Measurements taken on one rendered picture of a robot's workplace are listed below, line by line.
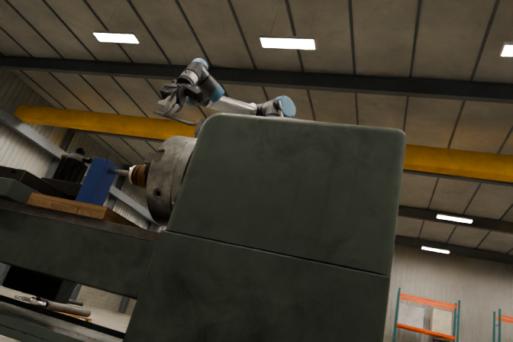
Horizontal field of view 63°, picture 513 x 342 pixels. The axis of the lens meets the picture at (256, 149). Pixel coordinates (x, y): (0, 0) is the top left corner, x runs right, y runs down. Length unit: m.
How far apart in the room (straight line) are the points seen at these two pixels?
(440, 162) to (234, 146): 11.32
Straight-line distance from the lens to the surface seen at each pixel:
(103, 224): 1.34
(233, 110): 2.02
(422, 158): 12.37
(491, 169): 12.53
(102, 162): 1.62
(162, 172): 1.33
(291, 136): 1.17
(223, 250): 1.09
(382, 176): 1.10
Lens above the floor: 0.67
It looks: 24 degrees up
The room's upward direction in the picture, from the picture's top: 16 degrees clockwise
